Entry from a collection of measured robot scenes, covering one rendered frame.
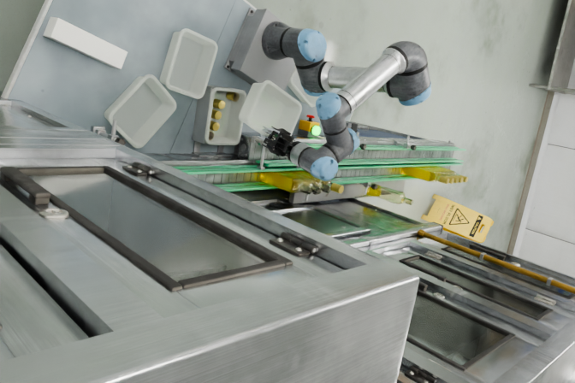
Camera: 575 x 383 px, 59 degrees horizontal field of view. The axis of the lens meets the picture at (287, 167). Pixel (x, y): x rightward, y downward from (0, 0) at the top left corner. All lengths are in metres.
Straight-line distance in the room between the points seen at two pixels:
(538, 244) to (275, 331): 7.44
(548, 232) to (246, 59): 6.25
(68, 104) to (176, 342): 1.45
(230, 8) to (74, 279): 1.70
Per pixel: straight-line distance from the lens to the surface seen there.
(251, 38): 2.07
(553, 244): 7.79
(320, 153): 1.57
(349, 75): 1.94
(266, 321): 0.47
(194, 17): 2.01
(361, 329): 0.58
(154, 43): 1.92
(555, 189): 7.70
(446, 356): 1.38
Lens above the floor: 2.40
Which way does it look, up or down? 42 degrees down
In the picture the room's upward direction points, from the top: 109 degrees clockwise
